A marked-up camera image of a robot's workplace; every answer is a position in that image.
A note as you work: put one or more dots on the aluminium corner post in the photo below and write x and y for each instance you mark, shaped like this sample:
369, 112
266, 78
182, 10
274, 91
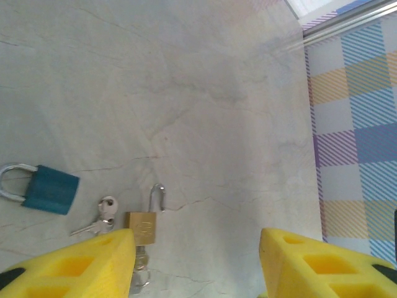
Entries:
356, 21

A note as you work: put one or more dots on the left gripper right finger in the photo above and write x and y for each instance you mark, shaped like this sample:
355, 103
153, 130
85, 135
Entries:
310, 270

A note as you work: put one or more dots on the blue padlock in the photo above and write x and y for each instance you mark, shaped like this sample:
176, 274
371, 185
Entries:
49, 189

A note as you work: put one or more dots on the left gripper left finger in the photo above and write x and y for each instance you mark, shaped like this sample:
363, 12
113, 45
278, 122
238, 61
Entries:
77, 270

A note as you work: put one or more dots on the gold padlock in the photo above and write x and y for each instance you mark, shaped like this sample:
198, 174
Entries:
144, 228

